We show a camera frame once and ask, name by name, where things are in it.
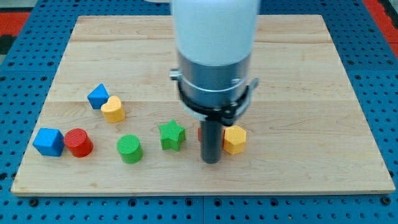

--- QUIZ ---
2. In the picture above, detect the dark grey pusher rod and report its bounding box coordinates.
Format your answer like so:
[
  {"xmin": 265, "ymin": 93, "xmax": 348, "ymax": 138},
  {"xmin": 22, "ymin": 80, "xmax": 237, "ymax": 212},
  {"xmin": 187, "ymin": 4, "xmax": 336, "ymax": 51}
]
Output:
[{"xmin": 200, "ymin": 121, "xmax": 223, "ymax": 164}]

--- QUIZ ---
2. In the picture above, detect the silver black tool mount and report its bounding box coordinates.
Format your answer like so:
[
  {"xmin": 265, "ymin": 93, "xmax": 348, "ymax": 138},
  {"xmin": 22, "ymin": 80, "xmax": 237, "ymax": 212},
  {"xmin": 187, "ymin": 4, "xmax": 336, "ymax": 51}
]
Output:
[{"xmin": 169, "ymin": 53, "xmax": 259, "ymax": 126}]

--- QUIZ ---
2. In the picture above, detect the green cylinder block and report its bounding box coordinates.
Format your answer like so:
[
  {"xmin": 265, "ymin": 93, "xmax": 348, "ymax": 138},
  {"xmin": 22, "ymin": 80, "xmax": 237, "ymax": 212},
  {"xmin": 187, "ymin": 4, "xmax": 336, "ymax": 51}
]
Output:
[{"xmin": 116, "ymin": 134, "xmax": 143, "ymax": 164}]

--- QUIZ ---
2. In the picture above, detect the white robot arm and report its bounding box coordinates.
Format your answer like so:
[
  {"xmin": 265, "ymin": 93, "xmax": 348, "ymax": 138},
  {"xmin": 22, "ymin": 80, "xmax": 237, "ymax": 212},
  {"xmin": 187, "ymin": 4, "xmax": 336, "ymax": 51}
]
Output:
[{"xmin": 170, "ymin": 0, "xmax": 260, "ymax": 164}]

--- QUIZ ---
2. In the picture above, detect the yellow heart block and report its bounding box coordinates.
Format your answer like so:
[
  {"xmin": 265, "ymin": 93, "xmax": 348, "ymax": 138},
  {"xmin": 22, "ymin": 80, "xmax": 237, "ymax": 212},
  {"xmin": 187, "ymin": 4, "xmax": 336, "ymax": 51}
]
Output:
[{"xmin": 100, "ymin": 96, "xmax": 126, "ymax": 123}]

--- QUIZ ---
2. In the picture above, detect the yellow hexagon block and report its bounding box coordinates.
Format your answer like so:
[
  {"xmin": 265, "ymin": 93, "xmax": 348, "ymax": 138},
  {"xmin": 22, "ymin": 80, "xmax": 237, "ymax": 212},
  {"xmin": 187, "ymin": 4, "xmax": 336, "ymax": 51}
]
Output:
[{"xmin": 223, "ymin": 125, "xmax": 246, "ymax": 155}]

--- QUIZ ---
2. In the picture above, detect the green star block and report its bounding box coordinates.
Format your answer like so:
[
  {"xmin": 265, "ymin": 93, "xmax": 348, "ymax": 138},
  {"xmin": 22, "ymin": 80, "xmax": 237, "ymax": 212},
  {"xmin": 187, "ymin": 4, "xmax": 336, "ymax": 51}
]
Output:
[{"xmin": 159, "ymin": 119, "xmax": 186, "ymax": 151}]

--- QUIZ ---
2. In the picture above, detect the wooden board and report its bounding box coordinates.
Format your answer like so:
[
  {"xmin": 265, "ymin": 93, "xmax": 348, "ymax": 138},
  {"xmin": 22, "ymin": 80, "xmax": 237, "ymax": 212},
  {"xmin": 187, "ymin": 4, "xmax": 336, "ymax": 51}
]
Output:
[{"xmin": 11, "ymin": 15, "xmax": 395, "ymax": 197}]

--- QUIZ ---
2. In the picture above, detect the blue triangle block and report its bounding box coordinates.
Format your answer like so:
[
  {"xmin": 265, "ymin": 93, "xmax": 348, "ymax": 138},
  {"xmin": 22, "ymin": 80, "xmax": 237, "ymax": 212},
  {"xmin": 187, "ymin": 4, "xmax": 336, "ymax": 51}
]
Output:
[{"xmin": 87, "ymin": 83, "xmax": 109, "ymax": 110}]

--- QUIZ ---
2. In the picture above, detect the red cylinder block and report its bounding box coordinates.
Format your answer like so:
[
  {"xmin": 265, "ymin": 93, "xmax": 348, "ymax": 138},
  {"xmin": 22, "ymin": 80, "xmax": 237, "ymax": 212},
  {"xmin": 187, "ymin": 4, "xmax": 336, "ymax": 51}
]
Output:
[{"xmin": 63, "ymin": 128, "xmax": 93, "ymax": 157}]

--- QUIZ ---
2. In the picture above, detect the blue cube block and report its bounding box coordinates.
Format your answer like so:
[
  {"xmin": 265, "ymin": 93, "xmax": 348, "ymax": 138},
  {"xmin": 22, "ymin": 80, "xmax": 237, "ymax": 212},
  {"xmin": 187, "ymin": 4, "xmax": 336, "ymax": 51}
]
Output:
[{"xmin": 32, "ymin": 128, "xmax": 65, "ymax": 157}]

